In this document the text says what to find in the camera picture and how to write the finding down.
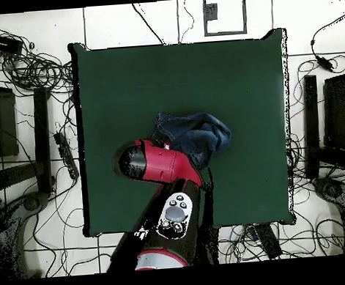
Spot thin black floor cable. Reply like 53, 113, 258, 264
174, 0, 196, 45

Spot grey chair base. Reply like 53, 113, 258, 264
0, 190, 55, 280
311, 175, 345, 212

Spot black stand frame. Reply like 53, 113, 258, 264
0, 62, 58, 199
299, 73, 345, 181

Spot black oblong floor box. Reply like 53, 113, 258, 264
254, 222, 283, 261

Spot dark green table cloth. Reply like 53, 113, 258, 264
67, 27, 301, 239

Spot tangled black cables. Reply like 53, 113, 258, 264
0, 17, 76, 100

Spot blue denim jeans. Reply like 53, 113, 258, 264
149, 108, 234, 173

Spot black power strip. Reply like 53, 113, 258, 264
53, 130, 81, 182

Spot black cable with adapter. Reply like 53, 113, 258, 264
308, 12, 345, 74

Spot black electronics box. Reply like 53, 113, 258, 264
0, 29, 24, 56

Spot grey floor plate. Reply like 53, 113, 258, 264
203, 2, 220, 21

